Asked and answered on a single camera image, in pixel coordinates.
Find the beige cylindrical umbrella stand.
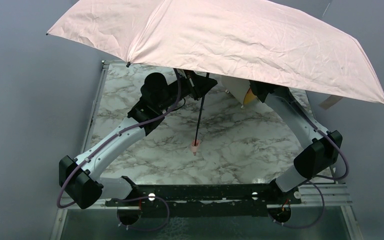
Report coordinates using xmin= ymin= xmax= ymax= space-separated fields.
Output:
xmin=221 ymin=75 xmax=257 ymax=106

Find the pink folding umbrella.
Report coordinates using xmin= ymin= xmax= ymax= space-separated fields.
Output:
xmin=46 ymin=0 xmax=384 ymax=157

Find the aluminium table frame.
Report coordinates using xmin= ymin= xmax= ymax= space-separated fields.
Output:
xmin=49 ymin=60 xmax=365 ymax=240

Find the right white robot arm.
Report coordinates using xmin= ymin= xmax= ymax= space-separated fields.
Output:
xmin=250 ymin=80 xmax=343 ymax=194

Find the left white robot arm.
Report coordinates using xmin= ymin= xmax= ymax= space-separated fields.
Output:
xmin=57 ymin=69 xmax=218 ymax=210

